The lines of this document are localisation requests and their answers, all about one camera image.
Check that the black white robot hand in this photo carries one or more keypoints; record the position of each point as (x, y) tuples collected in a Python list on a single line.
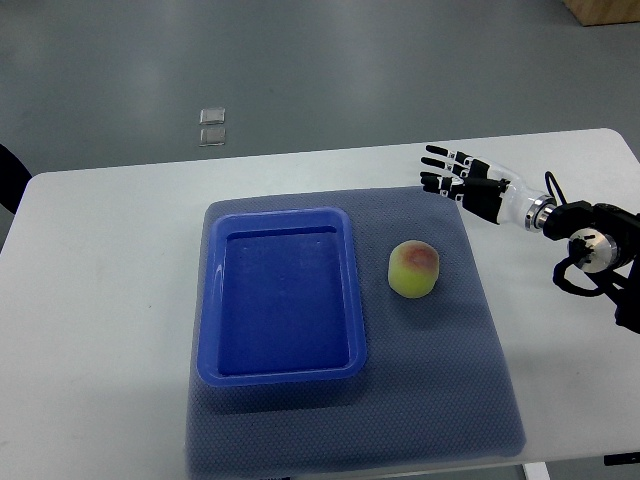
[(488, 190)]

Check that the green red peach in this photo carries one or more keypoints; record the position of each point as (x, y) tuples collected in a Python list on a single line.
[(413, 269)]

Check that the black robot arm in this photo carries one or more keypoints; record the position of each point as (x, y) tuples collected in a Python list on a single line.
[(602, 251)]

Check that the wooden box corner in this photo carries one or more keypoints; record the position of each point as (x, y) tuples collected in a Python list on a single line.
[(604, 12)]

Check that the blue-grey mesh mat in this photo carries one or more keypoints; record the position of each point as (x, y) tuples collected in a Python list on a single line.
[(435, 387)]

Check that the blue plastic tray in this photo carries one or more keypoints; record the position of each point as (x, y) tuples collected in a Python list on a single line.
[(281, 300)]

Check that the upper clear floor square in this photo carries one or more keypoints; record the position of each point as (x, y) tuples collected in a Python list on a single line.
[(212, 116)]

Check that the black object at left edge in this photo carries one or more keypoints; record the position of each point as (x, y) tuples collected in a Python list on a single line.
[(14, 178)]

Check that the black table bracket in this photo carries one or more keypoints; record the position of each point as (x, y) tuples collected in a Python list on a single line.
[(629, 458)]

